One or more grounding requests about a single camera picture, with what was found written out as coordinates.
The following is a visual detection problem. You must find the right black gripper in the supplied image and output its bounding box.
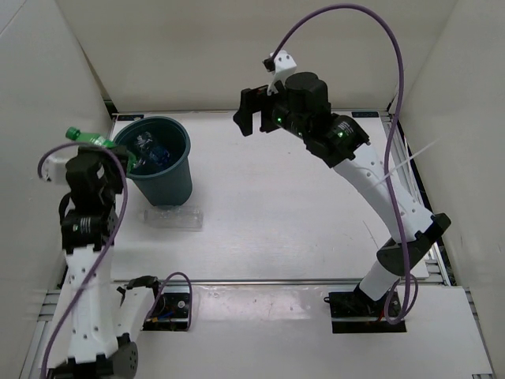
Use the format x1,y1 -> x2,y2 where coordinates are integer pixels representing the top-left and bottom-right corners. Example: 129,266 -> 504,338
233,84 -> 310,142

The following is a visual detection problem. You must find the tall blue-label water bottle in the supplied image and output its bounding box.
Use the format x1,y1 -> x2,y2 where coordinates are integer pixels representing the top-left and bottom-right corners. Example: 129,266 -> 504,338
133,131 -> 158,168

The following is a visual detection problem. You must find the short blue-label water bottle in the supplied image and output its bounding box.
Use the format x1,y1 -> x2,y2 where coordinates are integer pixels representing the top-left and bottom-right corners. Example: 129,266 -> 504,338
149,145 -> 170,167

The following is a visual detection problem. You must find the green plastic soda bottle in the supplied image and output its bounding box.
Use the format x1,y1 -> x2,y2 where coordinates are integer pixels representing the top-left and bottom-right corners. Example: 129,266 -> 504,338
65,127 -> 137,173

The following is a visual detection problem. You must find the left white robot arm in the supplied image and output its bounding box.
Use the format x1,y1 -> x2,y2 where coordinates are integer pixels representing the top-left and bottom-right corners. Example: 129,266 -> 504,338
41,142 -> 166,378

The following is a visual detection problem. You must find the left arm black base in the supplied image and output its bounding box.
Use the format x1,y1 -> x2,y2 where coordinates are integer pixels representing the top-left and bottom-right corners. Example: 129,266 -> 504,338
142,285 -> 193,332

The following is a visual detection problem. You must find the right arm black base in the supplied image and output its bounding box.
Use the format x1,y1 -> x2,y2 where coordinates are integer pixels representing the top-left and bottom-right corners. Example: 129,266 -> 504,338
324,291 -> 407,334

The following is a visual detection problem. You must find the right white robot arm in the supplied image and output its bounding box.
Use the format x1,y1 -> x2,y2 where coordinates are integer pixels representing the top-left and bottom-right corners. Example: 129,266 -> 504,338
233,72 -> 451,316

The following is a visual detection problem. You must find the dark teal plastic bin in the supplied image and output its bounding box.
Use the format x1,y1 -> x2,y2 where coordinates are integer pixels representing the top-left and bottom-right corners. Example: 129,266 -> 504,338
114,116 -> 193,206

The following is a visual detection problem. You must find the clear crushed plastic bottle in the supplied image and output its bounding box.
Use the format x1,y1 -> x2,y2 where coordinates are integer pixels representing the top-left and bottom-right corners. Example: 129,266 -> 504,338
143,207 -> 203,231

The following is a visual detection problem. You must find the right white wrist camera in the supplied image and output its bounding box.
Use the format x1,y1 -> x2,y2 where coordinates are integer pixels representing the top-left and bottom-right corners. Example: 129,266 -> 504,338
263,50 -> 297,96

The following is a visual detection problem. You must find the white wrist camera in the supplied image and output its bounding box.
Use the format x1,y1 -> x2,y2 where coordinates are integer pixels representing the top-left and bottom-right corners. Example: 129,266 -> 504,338
263,50 -> 297,96
41,156 -> 69,186

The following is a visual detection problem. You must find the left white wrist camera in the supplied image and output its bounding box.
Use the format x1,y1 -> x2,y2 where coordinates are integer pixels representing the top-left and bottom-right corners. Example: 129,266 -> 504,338
41,156 -> 69,186

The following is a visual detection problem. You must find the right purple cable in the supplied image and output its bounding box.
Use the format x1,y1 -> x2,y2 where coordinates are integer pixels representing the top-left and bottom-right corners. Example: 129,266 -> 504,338
270,3 -> 419,325

